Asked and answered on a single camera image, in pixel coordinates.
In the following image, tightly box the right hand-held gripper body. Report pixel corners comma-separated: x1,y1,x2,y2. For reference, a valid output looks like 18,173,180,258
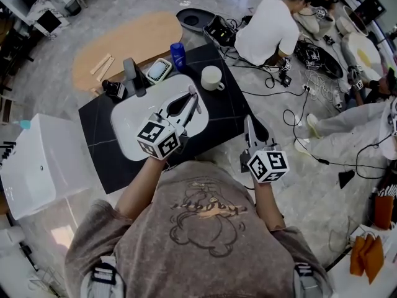
239,142,290,184

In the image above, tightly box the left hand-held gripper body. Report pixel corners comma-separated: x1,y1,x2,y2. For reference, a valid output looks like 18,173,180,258
136,112,190,160

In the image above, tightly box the white toothbrush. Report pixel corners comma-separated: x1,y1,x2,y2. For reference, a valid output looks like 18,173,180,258
187,84,203,115

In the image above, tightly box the white mug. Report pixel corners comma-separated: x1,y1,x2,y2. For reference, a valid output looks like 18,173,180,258
200,65,226,92

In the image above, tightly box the person's right forearm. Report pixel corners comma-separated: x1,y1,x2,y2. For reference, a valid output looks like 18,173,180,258
252,180,287,231

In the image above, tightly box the person's left forearm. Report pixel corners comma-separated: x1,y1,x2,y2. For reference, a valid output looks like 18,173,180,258
116,156,169,222

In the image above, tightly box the white sink basin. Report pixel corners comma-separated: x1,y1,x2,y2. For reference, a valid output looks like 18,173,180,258
110,74,210,162

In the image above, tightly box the black vanity cabinet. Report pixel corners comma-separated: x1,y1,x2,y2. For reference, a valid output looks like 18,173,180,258
78,43,251,195

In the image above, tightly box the pale green soap dish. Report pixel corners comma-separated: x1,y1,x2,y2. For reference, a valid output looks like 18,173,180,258
145,58,174,85

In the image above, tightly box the black soap dispenser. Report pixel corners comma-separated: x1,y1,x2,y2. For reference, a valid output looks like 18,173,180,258
101,79,128,102

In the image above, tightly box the blue bottle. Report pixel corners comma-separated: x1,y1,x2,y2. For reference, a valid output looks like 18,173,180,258
169,42,187,71

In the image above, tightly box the oval wooden table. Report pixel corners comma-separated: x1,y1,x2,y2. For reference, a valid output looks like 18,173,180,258
71,11,184,96

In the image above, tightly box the black triangular floor object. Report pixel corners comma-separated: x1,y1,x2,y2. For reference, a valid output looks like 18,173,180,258
337,169,355,190

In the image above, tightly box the open black equipment case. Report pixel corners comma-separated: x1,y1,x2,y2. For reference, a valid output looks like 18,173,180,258
203,15,238,48

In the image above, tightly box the black oval tray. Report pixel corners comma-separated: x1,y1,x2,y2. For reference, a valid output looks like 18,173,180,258
176,7,216,32

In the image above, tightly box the brown printed t-shirt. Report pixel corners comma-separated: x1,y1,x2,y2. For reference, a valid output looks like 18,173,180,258
64,161,334,298

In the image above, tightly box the white bathtub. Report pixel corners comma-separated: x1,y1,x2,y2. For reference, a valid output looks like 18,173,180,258
0,113,91,221

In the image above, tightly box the fried egg shaped cushion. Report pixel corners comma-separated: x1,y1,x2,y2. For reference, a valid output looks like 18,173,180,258
341,32,382,81

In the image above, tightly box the orange cloth bag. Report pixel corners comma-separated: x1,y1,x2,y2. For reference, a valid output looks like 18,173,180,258
349,233,386,285

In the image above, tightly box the black trash bin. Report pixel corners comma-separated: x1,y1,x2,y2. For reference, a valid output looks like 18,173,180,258
64,0,83,16

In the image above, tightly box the black bathtub faucet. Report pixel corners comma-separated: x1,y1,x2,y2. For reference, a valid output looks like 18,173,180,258
0,140,17,164

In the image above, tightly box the marble pattern cabinet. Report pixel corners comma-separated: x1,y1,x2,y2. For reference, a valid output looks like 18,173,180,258
24,0,71,38

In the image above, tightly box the black floor cable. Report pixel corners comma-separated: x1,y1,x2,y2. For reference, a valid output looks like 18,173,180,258
282,109,389,180

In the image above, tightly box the white cable bundle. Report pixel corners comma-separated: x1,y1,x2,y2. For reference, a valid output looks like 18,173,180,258
305,70,342,109

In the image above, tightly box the black white shoulder strap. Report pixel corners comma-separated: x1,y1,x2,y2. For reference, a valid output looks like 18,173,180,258
294,263,314,279
89,258,119,284

